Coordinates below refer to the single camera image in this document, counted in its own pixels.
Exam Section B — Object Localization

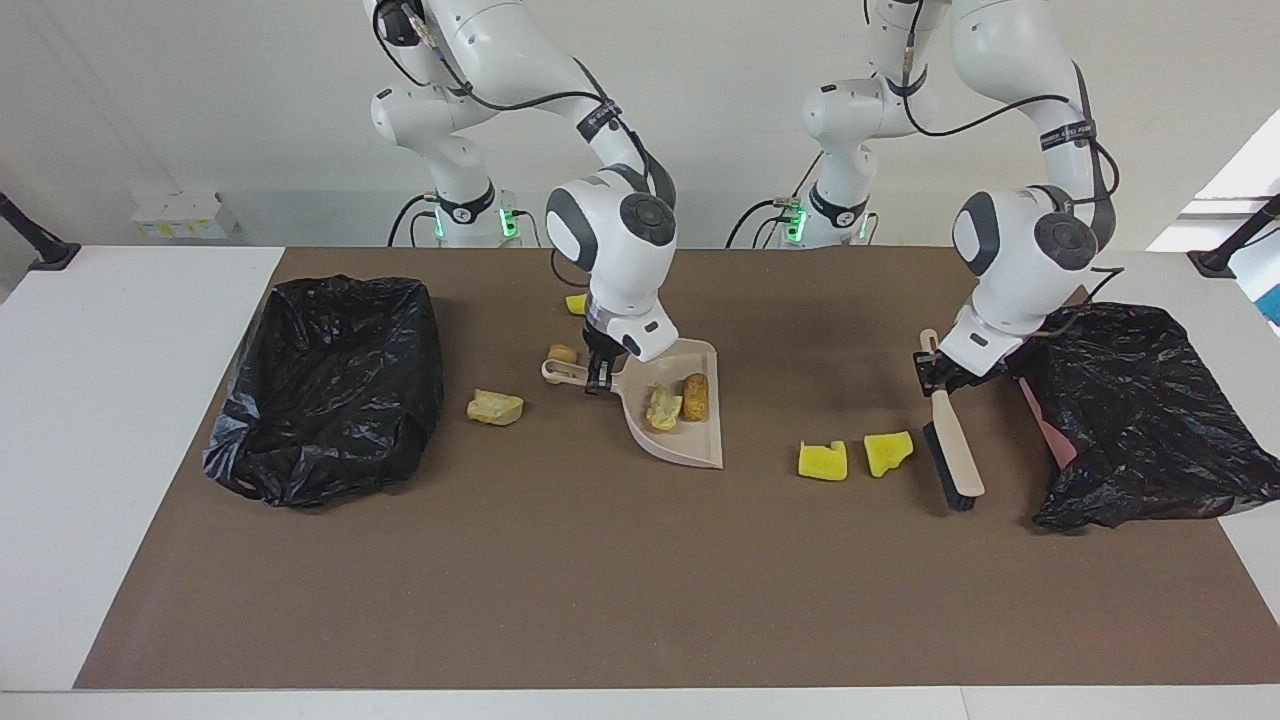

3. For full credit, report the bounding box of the pale beige sponge chunk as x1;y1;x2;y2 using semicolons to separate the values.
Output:
645;385;684;433
467;389;525;427

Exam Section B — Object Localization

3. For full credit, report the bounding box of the beige brush with black bristles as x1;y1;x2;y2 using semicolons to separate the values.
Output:
918;328;986;513

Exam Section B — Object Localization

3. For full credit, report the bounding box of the yellow sponge chunk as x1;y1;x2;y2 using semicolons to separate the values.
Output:
797;441;849;483
864;431;915;479

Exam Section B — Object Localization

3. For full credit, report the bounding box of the beige plastic dustpan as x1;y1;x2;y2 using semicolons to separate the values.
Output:
541;338;724;470

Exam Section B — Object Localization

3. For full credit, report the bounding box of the pink plastic bin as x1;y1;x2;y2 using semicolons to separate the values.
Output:
1017;378;1080;471

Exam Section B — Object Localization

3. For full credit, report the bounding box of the black bag over pink bin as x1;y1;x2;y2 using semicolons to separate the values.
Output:
1000;303;1280;531

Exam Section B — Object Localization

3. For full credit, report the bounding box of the black trash bag bin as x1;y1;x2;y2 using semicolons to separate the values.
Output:
203;275;446;509

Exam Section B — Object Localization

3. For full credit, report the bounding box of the brown table mat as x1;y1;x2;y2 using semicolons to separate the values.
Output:
73;247;1280;691

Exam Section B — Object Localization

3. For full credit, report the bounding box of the black base power cable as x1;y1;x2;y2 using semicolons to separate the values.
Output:
727;150;823;249
388;193;441;248

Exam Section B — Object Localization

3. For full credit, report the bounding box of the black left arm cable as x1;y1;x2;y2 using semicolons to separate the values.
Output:
865;0;1126;341

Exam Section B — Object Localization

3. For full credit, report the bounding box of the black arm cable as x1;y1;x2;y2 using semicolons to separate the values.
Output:
370;0;651;293
865;0;1126;341

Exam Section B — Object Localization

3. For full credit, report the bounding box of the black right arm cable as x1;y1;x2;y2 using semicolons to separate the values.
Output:
370;0;651;293

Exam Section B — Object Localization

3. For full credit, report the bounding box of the white wall socket box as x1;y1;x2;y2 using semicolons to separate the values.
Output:
131;190;241;241

